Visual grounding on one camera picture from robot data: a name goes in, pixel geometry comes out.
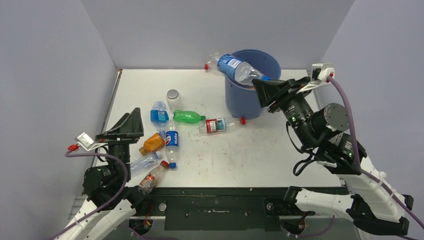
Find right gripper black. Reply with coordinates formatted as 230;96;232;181
249;76;314;147

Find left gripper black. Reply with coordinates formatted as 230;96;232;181
96;107;145;182

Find blue label blue cap bottle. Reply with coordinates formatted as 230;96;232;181
216;54;271;86

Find pepsi bottle blue cap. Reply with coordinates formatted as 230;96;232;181
165;120;180;170

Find red label clear bottle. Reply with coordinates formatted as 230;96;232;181
198;117;247;136

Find clear bottle near left arm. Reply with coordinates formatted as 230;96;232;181
130;151;162;174

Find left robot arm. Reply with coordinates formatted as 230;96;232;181
52;107;149;240

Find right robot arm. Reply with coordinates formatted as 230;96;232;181
252;77;414;237

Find blue plastic bin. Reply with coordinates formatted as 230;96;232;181
224;49;281;119

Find crushed blue label bottle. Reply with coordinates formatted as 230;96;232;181
150;101;169;140

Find small orange bottle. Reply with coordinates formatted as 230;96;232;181
138;133;166;156

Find clear jar silver lid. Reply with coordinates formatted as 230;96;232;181
166;89;183;113

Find green plastic bottle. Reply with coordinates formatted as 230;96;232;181
172;110;206;125

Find small red cap bottle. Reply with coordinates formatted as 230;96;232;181
138;160;170;195

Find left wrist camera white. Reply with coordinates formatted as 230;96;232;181
67;132;107;152

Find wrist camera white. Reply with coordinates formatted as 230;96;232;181
297;62;335;94
67;132;107;152

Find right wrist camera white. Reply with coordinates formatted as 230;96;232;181
297;62;335;94

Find red cap bottle by wall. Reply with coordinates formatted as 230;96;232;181
204;52;222;76

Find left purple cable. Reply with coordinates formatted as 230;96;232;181
46;150;130;240

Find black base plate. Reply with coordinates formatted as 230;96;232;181
82;187;352;233

